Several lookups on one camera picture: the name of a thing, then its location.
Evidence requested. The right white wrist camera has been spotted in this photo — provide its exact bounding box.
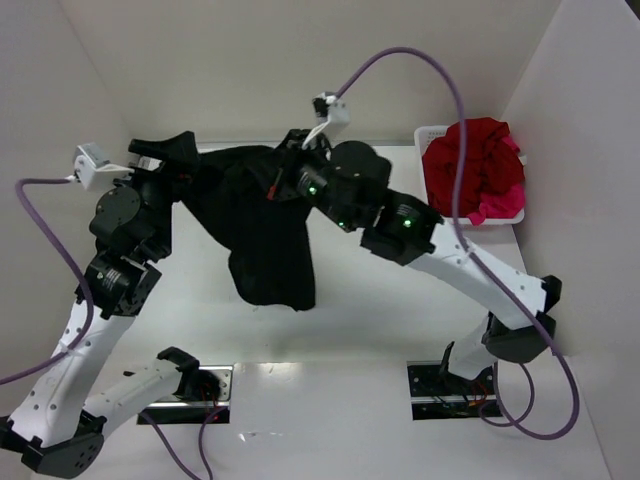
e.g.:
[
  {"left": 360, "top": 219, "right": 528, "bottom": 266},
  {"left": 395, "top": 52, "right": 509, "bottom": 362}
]
[{"left": 302, "top": 92, "right": 351, "bottom": 149}]

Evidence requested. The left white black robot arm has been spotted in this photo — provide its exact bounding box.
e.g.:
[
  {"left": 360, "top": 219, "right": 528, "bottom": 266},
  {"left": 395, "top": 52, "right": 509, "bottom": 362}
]
[{"left": 1, "top": 131, "right": 200, "bottom": 479}]

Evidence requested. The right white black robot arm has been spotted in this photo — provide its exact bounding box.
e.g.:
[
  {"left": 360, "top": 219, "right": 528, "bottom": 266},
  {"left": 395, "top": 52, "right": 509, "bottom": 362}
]
[{"left": 267, "top": 130, "right": 562, "bottom": 380}]

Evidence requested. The purple cable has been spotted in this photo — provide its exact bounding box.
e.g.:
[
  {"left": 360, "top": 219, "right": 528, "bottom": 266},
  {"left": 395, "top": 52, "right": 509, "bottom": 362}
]
[
  {"left": 0, "top": 174, "right": 214, "bottom": 480},
  {"left": 337, "top": 47, "right": 580, "bottom": 441}
]

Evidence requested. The pink t shirt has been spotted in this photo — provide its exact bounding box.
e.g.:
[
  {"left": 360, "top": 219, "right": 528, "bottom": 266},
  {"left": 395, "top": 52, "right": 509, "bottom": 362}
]
[{"left": 467, "top": 134, "right": 526, "bottom": 226}]

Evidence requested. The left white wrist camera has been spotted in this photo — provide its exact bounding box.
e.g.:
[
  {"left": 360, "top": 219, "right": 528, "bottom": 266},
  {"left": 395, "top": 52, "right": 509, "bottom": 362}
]
[{"left": 73, "top": 143, "right": 134, "bottom": 193}]

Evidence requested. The dark red t shirt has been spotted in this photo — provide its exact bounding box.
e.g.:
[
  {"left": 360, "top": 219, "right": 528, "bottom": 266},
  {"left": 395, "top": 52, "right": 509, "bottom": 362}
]
[{"left": 422, "top": 117, "right": 511, "bottom": 220}]

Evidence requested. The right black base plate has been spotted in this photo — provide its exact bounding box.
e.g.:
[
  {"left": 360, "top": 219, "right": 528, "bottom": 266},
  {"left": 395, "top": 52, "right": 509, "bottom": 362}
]
[{"left": 407, "top": 362, "right": 502, "bottom": 420}]

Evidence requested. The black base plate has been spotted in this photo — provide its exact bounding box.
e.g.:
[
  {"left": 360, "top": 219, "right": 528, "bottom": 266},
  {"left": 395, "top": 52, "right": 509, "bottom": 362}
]
[
  {"left": 137, "top": 366, "right": 233, "bottom": 426},
  {"left": 407, "top": 362, "right": 502, "bottom": 420}
]

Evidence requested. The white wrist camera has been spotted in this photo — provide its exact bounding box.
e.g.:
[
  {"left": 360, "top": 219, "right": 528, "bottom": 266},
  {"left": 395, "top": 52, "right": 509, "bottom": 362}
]
[
  {"left": 73, "top": 143, "right": 134, "bottom": 193},
  {"left": 302, "top": 92, "right": 351, "bottom": 149}
]

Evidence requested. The white plastic basket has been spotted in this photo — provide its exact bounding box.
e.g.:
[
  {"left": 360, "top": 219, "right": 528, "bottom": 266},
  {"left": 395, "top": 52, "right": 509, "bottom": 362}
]
[{"left": 414, "top": 125, "right": 525, "bottom": 227}]

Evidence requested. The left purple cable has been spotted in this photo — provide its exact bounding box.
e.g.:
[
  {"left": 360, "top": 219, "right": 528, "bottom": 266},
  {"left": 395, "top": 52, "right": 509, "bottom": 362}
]
[{"left": 0, "top": 174, "right": 214, "bottom": 480}]

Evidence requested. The black t shirt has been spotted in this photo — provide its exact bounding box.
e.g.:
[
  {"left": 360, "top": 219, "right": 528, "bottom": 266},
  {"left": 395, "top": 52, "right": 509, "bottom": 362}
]
[{"left": 182, "top": 146, "right": 316, "bottom": 311}]

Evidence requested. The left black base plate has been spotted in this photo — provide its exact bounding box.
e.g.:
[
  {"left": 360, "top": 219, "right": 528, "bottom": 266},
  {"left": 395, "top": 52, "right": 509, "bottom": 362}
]
[{"left": 137, "top": 366, "right": 233, "bottom": 426}]

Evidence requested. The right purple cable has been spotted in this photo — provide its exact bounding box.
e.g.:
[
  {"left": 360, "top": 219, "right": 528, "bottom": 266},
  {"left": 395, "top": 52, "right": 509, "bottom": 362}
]
[{"left": 337, "top": 47, "right": 580, "bottom": 441}]

